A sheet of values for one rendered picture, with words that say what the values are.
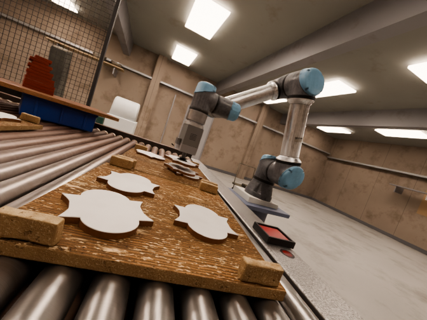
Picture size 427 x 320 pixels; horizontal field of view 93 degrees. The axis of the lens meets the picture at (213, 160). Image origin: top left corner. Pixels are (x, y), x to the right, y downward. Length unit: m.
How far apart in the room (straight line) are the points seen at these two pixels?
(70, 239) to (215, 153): 8.33
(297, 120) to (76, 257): 0.89
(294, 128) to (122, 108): 4.25
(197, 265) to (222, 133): 8.31
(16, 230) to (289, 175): 0.88
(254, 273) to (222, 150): 8.39
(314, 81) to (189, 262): 0.86
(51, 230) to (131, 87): 7.87
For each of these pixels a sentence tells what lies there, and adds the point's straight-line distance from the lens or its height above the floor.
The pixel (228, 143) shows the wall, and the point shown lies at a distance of 8.69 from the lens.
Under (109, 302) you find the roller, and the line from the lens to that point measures 0.25.
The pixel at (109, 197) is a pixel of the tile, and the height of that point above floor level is 0.95.
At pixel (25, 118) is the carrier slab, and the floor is 0.94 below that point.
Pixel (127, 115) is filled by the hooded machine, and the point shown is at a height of 1.03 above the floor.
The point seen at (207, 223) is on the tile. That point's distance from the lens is 0.39.
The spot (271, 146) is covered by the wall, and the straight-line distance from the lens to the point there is 9.73.
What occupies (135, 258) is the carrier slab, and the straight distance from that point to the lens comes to 0.27.
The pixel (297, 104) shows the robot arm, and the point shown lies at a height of 1.37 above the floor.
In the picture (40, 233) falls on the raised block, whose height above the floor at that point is 0.95.
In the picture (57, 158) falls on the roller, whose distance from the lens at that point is 0.69.
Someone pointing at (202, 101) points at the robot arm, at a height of 1.22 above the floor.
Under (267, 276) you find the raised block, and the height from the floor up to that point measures 0.95.
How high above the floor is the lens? 1.09
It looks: 5 degrees down
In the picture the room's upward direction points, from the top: 19 degrees clockwise
